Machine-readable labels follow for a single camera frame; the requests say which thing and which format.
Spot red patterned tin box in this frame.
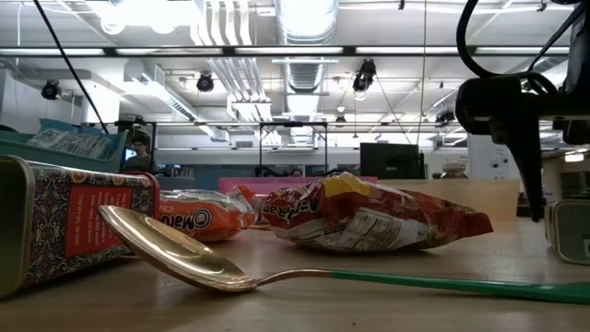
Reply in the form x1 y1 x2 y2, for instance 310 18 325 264
0 154 161 300

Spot green plastic bin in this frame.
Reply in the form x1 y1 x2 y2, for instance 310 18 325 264
0 117 130 174

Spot white cap spice bottle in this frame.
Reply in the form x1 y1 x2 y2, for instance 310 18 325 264
441 161 468 181

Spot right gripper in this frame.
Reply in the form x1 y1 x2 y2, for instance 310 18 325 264
454 75 590 223

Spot silver ventilation duct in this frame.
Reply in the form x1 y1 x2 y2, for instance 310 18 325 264
275 0 341 93

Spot orange plastic bin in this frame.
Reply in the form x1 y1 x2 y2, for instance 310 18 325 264
375 178 522 223

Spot black ceiling spotlight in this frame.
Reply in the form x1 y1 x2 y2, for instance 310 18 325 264
435 108 457 126
351 58 378 93
195 71 216 93
40 78 62 101

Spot gold spoon green handle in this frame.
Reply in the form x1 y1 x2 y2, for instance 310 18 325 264
97 205 590 306

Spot red ramen packet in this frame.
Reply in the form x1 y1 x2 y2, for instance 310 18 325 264
261 172 495 255

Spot pink plastic bin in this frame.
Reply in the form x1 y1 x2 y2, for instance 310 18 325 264
218 175 379 197

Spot green tin box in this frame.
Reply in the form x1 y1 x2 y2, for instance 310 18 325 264
543 197 590 267

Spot black background rig frame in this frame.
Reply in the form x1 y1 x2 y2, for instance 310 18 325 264
256 120 330 179

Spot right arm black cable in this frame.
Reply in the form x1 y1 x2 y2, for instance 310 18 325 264
454 0 590 82

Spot white orange ramen packet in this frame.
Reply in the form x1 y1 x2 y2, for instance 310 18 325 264
158 188 257 244

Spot black monitor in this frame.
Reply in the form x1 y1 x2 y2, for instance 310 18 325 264
359 141 427 181

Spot multicolour ramen packet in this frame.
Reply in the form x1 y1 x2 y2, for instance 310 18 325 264
25 127 115 160

